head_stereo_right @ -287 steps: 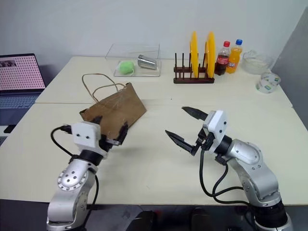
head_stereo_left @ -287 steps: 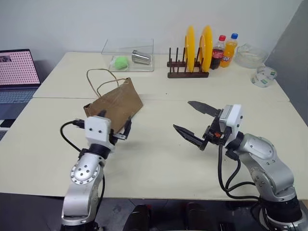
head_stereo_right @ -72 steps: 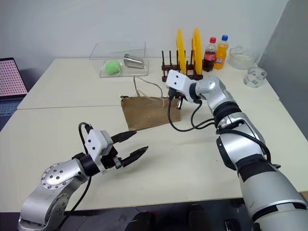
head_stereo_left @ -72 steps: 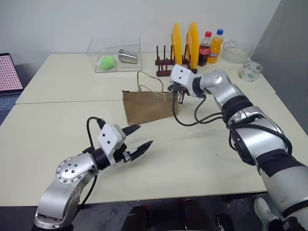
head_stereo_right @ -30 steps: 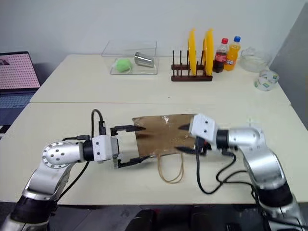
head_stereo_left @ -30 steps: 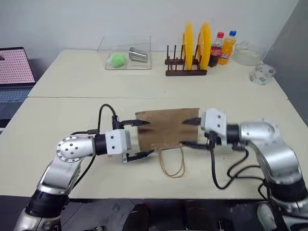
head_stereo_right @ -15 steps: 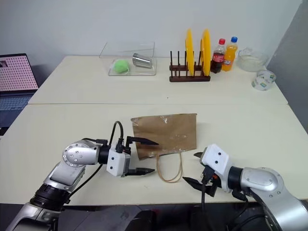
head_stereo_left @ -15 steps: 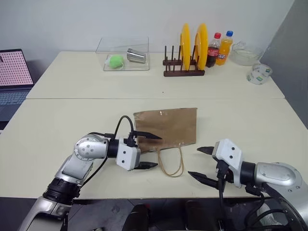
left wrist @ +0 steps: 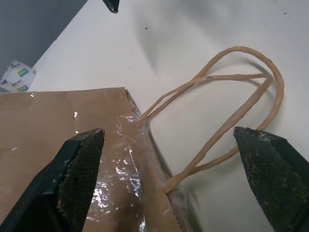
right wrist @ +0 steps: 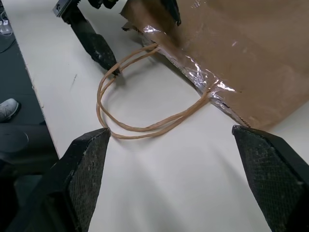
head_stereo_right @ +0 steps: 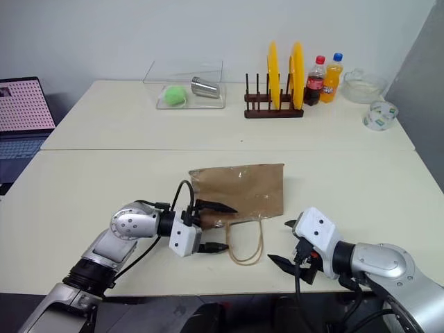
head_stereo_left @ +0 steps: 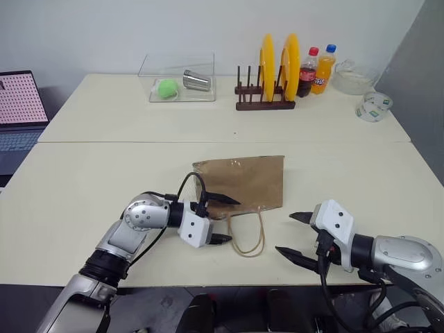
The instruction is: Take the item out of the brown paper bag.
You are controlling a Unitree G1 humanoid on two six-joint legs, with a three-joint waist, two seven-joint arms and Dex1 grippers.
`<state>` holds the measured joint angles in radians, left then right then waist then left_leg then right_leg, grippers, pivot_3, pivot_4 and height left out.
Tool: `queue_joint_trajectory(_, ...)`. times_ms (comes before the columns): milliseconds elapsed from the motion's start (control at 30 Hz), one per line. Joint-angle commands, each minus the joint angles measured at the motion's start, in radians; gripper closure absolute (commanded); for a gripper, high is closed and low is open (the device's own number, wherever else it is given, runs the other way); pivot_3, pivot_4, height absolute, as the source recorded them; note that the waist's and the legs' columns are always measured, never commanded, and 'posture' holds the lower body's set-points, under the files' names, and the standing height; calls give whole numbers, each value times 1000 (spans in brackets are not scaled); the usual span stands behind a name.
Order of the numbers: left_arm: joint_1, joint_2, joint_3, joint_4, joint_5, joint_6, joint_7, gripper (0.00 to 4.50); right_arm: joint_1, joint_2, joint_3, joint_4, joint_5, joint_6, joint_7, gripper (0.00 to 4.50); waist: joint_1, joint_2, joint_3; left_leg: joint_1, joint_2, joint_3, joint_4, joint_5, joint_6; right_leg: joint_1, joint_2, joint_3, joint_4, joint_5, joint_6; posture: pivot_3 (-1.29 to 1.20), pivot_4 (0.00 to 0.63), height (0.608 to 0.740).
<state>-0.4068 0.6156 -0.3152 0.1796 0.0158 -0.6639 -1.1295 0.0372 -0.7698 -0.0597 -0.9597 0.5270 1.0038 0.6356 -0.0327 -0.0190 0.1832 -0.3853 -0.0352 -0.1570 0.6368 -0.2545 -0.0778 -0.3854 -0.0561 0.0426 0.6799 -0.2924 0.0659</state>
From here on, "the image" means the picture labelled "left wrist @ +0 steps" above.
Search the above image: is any white green printed box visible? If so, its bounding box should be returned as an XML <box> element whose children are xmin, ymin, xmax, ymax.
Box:
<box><xmin>0</xmin><ymin>59</ymin><xmax>37</xmax><ymax>94</ymax></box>

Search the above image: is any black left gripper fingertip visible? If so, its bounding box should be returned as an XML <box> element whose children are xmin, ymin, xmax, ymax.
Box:
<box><xmin>102</xmin><ymin>0</ymin><xmax>121</xmax><ymax>14</ymax></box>

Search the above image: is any brown paper bag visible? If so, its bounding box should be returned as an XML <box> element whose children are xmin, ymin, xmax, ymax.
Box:
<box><xmin>0</xmin><ymin>45</ymin><xmax>285</xmax><ymax>232</ymax></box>

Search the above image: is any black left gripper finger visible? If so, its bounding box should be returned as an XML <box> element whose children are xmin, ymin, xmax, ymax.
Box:
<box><xmin>233</xmin><ymin>126</ymin><xmax>309</xmax><ymax>232</ymax></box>
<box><xmin>0</xmin><ymin>128</ymin><xmax>106</xmax><ymax>232</ymax></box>

